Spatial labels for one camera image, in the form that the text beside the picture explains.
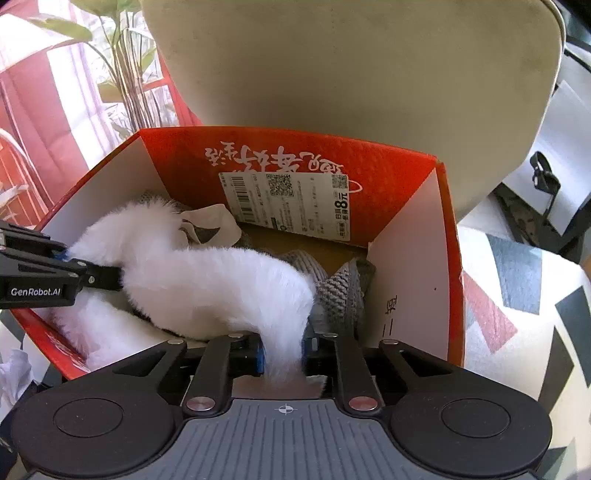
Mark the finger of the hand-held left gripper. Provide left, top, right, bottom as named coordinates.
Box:
left=0, top=222, right=71, bottom=260
left=0, top=257, right=125, bottom=291

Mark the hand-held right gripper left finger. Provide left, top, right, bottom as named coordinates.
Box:
left=111, top=331, right=267, bottom=416

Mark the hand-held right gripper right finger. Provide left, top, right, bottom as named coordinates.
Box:
left=301, top=331, right=456, bottom=414

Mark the white fluffy scarf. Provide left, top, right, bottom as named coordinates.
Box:
left=50, top=196, right=327, bottom=400

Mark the red strawberry print cardboard box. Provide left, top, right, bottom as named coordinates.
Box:
left=9, top=126, right=465, bottom=382

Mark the grey knitted scarf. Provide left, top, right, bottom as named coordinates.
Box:
left=139, top=188, right=376, bottom=346

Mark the crumpled white tissue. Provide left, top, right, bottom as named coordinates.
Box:
left=0, top=348, right=36, bottom=408

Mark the white fabric piece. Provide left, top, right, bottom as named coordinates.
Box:
left=177, top=205, right=242, bottom=248

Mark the exercise bike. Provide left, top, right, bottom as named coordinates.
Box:
left=492, top=23, right=591, bottom=274

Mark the beige cushioned chair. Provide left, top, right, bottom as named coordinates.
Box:
left=141, top=0, right=570, bottom=230

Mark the white board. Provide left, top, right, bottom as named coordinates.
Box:
left=501, top=80, right=591, bottom=237

